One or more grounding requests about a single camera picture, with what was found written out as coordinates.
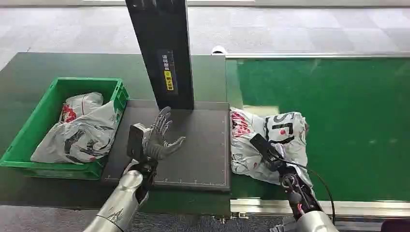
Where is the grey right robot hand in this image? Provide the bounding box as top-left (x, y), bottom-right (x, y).
top-left (267, 150), bottom-right (291, 175)

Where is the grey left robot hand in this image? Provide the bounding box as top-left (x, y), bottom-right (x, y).
top-left (143, 106), bottom-right (187, 161)

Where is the white parcel red black print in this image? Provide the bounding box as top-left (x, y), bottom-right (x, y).
top-left (229, 107), bottom-right (314, 190)

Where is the black scale platform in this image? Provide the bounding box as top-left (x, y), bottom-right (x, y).
top-left (102, 99), bottom-right (232, 193)

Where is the yellow warning label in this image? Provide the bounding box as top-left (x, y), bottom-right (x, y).
top-left (164, 70), bottom-right (175, 91)

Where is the large grey parcel black print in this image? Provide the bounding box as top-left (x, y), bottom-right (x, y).
top-left (30, 100), bottom-right (121, 165)

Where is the green conveyor belt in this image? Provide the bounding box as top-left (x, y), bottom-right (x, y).
top-left (225, 58), bottom-right (410, 203)

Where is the small grey parcel red print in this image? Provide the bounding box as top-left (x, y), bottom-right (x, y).
top-left (59, 92), bottom-right (105, 124)

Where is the black scanner column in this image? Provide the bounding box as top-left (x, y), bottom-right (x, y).
top-left (125, 0), bottom-right (195, 111)

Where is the green plastic crate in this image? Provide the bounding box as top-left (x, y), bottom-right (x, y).
top-left (0, 76), bottom-right (130, 181)

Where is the dark rounded object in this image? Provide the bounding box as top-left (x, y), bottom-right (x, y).
top-left (380, 219), bottom-right (410, 232)

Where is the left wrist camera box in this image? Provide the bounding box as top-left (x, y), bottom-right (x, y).
top-left (127, 123), bottom-right (152, 161)

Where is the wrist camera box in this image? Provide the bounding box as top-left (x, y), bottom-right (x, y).
top-left (127, 123), bottom-right (152, 161)
top-left (249, 133), bottom-right (280, 161)

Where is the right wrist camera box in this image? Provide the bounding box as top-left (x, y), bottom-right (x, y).
top-left (249, 133), bottom-right (280, 161)

